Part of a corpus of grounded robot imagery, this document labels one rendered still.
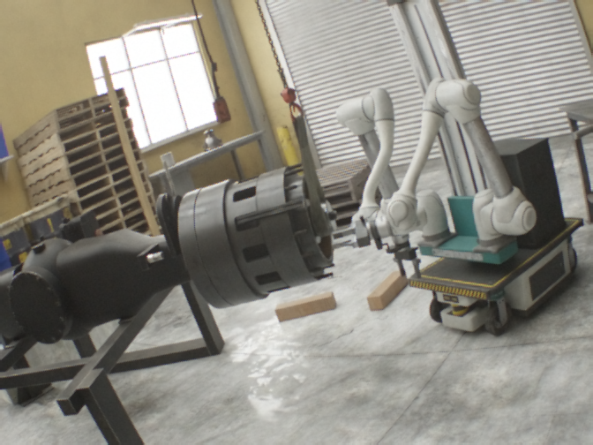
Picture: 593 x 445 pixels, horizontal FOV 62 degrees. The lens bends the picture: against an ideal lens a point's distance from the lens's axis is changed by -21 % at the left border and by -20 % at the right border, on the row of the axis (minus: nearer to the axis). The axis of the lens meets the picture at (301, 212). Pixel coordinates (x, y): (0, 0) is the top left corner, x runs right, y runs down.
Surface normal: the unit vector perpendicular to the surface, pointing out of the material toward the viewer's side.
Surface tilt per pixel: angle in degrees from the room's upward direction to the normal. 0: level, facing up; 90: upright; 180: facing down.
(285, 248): 96
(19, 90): 90
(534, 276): 90
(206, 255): 82
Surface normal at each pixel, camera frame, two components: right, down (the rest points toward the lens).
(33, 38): 0.77, -0.14
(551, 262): 0.45, 0.02
